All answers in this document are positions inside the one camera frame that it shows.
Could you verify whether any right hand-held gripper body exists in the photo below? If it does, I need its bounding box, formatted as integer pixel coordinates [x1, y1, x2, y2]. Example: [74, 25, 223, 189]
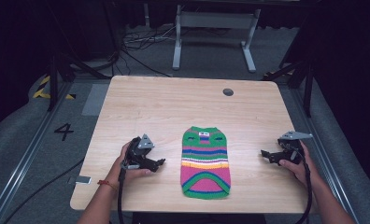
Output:
[277, 130, 314, 166]

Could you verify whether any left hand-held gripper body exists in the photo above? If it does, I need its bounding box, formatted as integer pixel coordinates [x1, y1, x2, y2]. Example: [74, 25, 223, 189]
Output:
[121, 133, 156, 171]

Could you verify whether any striped knitted pet sweater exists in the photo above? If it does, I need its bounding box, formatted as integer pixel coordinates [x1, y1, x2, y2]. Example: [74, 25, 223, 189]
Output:
[179, 125, 232, 201]

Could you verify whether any person's right hand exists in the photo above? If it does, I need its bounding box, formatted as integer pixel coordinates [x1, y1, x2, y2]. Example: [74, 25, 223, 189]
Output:
[278, 140, 323, 189]

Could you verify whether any person's left hand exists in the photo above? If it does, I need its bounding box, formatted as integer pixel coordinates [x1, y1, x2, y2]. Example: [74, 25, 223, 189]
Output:
[106, 141, 153, 189]

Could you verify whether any black metal stand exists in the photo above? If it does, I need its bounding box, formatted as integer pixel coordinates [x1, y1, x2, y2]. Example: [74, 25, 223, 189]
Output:
[47, 51, 113, 113]
[262, 58, 316, 119]

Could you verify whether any grey floor plate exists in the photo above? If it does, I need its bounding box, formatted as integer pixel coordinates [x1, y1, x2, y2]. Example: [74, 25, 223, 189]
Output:
[81, 82, 111, 117]

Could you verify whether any small silver metal plate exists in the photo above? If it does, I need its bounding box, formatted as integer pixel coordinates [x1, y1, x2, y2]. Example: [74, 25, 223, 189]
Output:
[75, 175, 93, 186]

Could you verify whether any metal floor rail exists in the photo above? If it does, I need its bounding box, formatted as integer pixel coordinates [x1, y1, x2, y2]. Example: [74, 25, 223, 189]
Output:
[289, 87, 360, 224]
[0, 81, 73, 224]

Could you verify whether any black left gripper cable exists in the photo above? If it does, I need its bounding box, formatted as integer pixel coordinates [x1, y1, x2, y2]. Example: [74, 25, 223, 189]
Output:
[117, 167, 127, 224]

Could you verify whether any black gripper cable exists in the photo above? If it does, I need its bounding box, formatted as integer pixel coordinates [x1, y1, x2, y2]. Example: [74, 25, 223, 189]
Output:
[293, 148, 314, 224]
[117, 167, 127, 224]

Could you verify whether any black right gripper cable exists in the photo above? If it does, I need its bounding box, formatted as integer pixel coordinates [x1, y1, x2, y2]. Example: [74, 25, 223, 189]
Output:
[293, 148, 314, 224]

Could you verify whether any red string bracelet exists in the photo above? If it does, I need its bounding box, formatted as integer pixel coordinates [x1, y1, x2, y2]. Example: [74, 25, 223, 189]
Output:
[96, 179, 119, 191]

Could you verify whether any bundle of floor cables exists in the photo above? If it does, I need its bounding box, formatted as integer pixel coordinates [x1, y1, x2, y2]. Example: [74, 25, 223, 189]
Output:
[120, 23, 178, 78]

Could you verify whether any black floor cable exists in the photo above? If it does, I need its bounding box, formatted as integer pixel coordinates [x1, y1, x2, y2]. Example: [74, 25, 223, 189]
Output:
[1, 158, 86, 224]

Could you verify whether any white metal desk frame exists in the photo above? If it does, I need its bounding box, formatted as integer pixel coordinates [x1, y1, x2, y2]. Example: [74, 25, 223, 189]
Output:
[172, 4, 263, 74]

